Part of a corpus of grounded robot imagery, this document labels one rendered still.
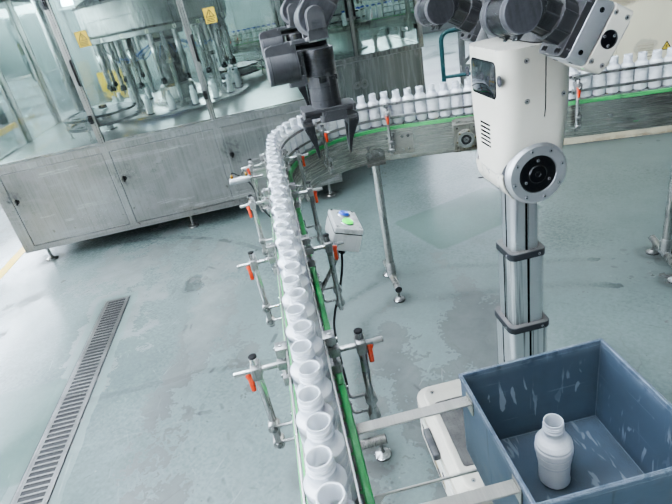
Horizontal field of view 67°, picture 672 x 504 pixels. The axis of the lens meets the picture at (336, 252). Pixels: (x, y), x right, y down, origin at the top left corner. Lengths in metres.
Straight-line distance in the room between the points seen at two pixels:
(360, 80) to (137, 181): 3.02
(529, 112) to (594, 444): 0.75
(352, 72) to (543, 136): 5.10
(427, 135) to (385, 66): 3.74
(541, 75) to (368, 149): 1.55
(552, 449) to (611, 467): 0.18
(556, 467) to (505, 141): 0.73
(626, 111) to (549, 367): 1.88
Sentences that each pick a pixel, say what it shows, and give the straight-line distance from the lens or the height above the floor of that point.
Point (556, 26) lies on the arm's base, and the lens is 1.14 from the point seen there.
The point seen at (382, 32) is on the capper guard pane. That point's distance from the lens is 6.40.
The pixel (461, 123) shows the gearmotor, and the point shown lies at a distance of 2.61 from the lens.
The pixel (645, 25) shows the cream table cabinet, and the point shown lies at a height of 0.94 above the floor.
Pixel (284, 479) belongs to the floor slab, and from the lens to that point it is 2.25.
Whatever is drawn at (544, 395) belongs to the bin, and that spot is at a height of 0.83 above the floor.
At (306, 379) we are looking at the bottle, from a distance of 0.83.
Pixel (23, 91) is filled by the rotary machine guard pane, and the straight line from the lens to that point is 4.69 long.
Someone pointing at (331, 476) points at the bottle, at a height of 1.14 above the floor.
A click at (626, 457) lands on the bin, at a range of 1.28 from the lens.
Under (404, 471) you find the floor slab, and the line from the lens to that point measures 2.17.
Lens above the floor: 1.69
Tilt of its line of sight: 27 degrees down
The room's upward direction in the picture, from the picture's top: 12 degrees counter-clockwise
